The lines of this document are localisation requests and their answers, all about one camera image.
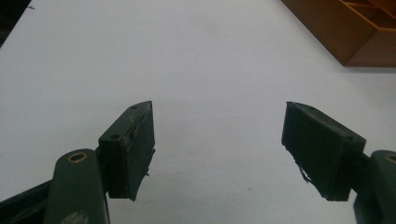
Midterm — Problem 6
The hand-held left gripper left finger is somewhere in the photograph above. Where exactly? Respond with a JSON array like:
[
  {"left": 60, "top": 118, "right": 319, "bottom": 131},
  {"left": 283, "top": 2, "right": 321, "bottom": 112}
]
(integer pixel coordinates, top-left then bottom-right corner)
[{"left": 98, "top": 100, "right": 156, "bottom": 202}]

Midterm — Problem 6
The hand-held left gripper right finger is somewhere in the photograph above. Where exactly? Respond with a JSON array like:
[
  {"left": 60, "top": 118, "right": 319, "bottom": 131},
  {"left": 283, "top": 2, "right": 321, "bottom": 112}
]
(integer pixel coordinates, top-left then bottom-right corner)
[{"left": 281, "top": 101, "right": 367, "bottom": 203}]

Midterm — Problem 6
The brown wooden compartment box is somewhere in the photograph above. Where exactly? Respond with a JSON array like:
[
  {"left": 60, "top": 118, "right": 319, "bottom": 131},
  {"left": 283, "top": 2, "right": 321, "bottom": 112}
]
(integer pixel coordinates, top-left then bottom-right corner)
[{"left": 280, "top": 0, "right": 396, "bottom": 68}]

